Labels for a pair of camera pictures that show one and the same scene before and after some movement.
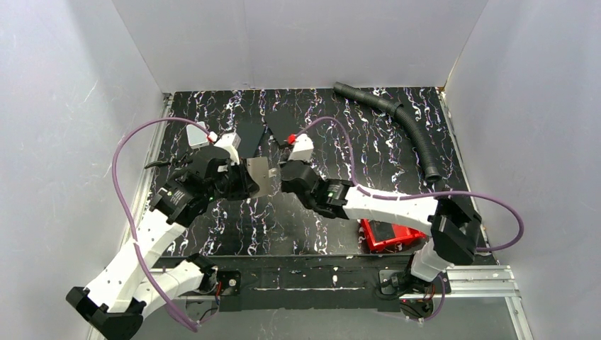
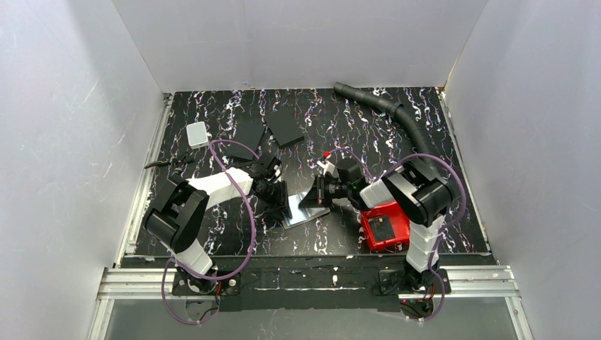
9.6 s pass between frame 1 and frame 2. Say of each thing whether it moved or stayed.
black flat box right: stayed
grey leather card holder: moved
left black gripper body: moved
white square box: stayed
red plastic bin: stayed
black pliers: stayed
